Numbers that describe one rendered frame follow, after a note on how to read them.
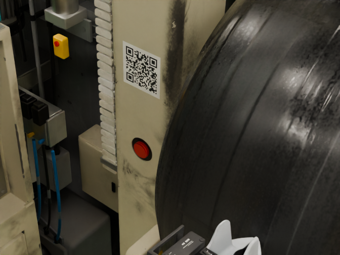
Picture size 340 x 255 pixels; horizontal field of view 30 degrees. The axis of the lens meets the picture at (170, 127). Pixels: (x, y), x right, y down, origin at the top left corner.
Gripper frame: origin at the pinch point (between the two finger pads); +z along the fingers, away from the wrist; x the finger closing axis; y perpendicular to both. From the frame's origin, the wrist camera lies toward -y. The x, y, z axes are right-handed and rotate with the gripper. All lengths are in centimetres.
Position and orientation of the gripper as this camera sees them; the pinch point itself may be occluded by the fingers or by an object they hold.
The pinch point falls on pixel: (248, 252)
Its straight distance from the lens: 70.6
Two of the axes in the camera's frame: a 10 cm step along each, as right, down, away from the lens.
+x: -7.8, -4.0, 4.8
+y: 1.0, -8.4, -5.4
